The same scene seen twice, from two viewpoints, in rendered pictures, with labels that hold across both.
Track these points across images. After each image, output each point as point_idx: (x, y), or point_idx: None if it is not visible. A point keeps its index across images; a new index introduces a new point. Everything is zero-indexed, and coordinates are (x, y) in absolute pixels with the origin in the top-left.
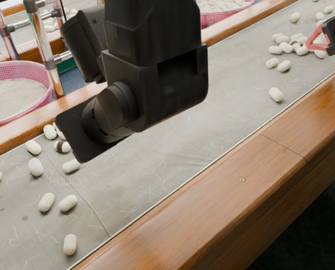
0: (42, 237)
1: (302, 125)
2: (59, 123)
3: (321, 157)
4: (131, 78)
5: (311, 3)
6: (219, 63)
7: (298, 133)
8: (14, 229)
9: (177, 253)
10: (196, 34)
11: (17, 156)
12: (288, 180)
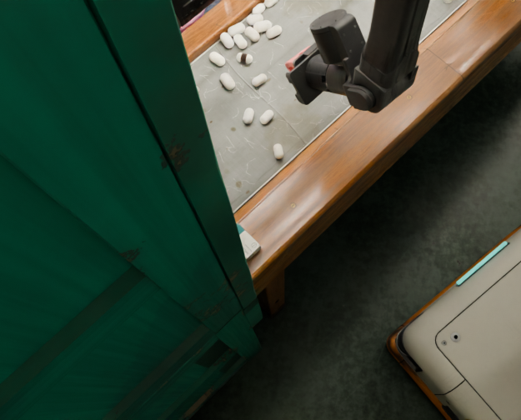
0: (252, 145)
1: (466, 38)
2: (292, 79)
3: (476, 70)
4: (376, 91)
5: None
6: None
7: (461, 48)
8: (227, 138)
9: (361, 158)
10: (414, 64)
11: (203, 67)
12: (445, 97)
